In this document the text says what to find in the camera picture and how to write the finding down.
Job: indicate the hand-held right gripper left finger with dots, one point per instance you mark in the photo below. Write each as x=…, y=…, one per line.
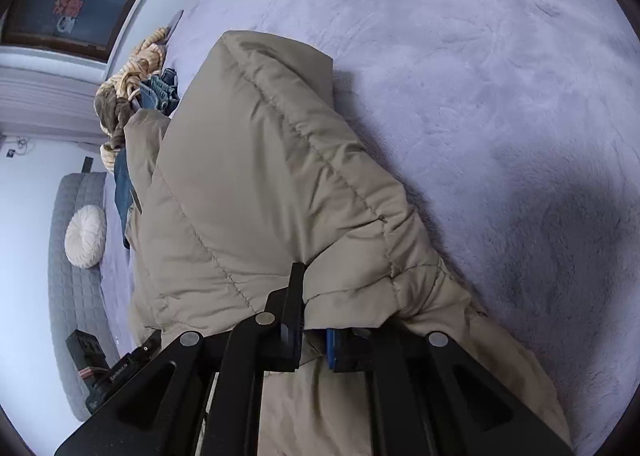
x=287, y=331

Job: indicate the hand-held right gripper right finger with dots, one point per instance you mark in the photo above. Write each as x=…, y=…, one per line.
x=331, y=351

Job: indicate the beige puffer jacket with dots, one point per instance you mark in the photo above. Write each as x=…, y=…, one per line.
x=250, y=186

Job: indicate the grey quilted headboard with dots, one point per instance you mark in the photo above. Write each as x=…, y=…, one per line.
x=72, y=296

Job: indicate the round white cushion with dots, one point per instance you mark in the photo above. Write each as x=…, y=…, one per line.
x=86, y=236

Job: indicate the brown fuzzy cloth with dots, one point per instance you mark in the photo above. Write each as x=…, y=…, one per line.
x=114, y=111

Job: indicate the blue jeans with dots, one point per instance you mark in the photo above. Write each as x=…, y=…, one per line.
x=155, y=91

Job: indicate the lavender plush blanket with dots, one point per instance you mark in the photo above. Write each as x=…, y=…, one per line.
x=450, y=86

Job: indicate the beige striped knit sweater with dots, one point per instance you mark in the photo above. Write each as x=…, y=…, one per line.
x=145, y=59

